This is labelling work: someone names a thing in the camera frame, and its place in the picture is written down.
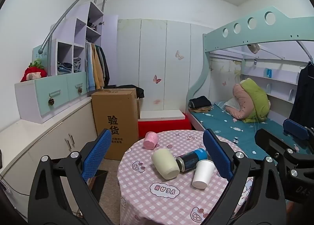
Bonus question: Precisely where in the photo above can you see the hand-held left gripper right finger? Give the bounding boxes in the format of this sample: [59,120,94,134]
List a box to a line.
[199,128,287,225]

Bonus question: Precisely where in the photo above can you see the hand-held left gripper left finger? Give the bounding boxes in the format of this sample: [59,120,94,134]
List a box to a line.
[28,128,120,225]

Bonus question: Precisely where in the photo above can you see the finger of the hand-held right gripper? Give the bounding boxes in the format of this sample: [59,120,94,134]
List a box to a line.
[283,119,314,142]
[255,128,298,166]

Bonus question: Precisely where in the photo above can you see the cream ceramic cup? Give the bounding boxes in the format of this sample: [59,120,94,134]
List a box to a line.
[151,148,180,180]

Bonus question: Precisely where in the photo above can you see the white paper cup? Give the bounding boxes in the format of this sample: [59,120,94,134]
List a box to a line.
[192,159,215,189]

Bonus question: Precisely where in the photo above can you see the pink cup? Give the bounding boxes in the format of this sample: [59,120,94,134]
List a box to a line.
[143,132,159,149]

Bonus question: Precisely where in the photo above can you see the black and blue can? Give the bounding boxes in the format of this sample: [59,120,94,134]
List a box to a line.
[176,148,208,173]

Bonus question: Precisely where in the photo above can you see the teal printed bedsheet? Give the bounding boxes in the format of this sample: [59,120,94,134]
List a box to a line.
[189,102,314,160]

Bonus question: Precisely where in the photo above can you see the hanging dark garment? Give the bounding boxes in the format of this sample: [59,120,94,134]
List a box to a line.
[289,61,314,130]

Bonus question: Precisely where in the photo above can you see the tall cardboard box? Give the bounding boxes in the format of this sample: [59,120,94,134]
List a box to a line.
[91,88,141,161]

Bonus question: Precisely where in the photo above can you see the pink and green bedding bundle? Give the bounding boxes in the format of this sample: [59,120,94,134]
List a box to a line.
[240,78,271,124]

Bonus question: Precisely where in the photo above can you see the pink pillow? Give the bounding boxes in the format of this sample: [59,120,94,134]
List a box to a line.
[225,84,256,120]

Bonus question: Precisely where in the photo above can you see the folded dark clothes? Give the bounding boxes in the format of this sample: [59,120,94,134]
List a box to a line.
[188,96,212,113]

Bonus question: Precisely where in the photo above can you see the white low cabinet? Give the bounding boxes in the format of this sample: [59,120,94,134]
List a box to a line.
[0,97,99,218]

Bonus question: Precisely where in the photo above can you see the round table, pink checkered cloth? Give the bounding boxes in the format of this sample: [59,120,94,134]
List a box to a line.
[117,130,256,225]

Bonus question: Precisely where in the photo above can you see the red storage box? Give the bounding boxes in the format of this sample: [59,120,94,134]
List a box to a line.
[138,114,192,139]

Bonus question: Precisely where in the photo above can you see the white board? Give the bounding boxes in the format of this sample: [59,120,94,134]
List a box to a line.
[140,110,186,120]

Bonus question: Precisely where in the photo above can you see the stepped cubby shelf cabinet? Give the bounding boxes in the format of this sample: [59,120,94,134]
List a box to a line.
[14,2,119,124]

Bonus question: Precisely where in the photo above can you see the black bag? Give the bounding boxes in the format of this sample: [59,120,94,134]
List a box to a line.
[117,84,145,98]

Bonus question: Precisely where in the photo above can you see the tan hanging jacket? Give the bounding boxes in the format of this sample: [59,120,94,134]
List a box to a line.
[92,44,105,90]

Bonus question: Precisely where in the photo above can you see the light blue hanging shirt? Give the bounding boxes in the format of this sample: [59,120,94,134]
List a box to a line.
[85,41,96,91]

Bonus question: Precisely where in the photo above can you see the beige hanging cloth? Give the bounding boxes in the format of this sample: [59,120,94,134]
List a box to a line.
[247,43,261,54]

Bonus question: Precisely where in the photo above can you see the dark hanging jacket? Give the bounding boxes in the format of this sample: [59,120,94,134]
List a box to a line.
[99,46,110,85]

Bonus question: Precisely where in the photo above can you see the folded grey clothes pile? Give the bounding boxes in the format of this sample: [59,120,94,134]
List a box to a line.
[73,57,83,73]

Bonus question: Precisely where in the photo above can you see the folded blue clothes pile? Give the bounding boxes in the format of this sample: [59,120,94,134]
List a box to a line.
[57,61,73,75]

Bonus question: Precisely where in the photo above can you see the strawberry plush toy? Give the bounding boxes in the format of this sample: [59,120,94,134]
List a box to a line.
[21,59,48,82]

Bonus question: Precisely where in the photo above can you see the white wardrobe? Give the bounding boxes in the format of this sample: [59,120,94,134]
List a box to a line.
[116,18,214,119]

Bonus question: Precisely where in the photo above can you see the grey metal handrail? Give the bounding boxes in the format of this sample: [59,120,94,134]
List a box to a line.
[38,0,108,55]

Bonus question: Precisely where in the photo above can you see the teal bunk bed frame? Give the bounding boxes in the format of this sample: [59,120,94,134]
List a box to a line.
[186,6,314,132]

